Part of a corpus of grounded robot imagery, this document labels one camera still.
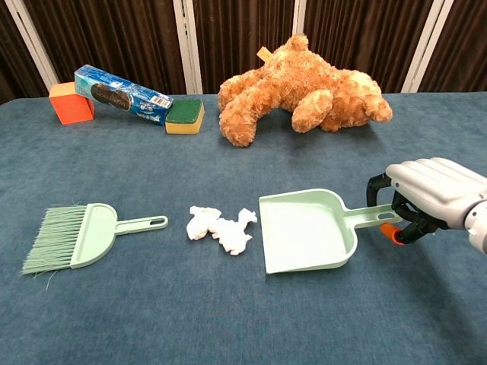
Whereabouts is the orange cube block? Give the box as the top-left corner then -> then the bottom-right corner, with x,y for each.
48,81 -> 96,125

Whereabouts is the brown teddy bear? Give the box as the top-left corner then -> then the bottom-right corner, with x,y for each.
217,33 -> 393,148

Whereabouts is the blue cookie package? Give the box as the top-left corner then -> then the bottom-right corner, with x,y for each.
73,64 -> 174,126

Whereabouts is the blue table mat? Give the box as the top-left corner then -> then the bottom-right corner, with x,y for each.
0,90 -> 487,365

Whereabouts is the green and yellow sponge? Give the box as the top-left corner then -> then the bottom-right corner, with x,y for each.
164,98 -> 205,135

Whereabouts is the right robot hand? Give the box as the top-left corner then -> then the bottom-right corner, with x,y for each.
366,157 -> 487,246

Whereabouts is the brown pleated partition panel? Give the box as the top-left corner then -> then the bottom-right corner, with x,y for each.
0,0 -> 58,106
5,0 -> 202,97
402,0 -> 487,94
173,0 -> 307,95
293,0 -> 454,94

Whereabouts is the mint green dustpan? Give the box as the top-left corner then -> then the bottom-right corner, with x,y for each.
258,188 -> 403,275

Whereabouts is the mint green hand broom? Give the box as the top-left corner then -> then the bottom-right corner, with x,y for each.
21,203 -> 170,277

